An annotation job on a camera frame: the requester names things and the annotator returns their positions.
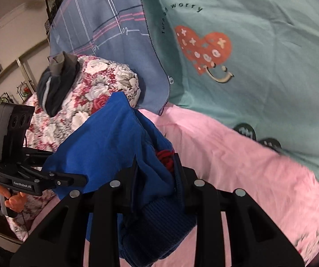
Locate pink floral bed sheet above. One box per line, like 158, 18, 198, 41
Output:
23, 108, 319, 267

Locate dark grey garment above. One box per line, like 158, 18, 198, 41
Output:
37, 51, 81, 117

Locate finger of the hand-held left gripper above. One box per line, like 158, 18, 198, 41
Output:
41, 171, 89, 190
24, 147, 53, 171

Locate blue pants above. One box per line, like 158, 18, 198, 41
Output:
42, 92, 197, 267

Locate person's left hand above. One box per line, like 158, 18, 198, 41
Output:
0, 170, 27, 214

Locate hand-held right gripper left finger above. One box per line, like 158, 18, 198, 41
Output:
9, 156, 139, 267

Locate blue plaid cloth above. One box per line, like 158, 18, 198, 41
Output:
48, 0, 174, 116

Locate red rose floral quilt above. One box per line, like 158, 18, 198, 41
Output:
6, 55, 142, 241

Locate teal printed blanket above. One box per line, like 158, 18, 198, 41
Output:
140, 0, 319, 190

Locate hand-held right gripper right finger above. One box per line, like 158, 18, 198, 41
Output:
172, 152, 306, 267

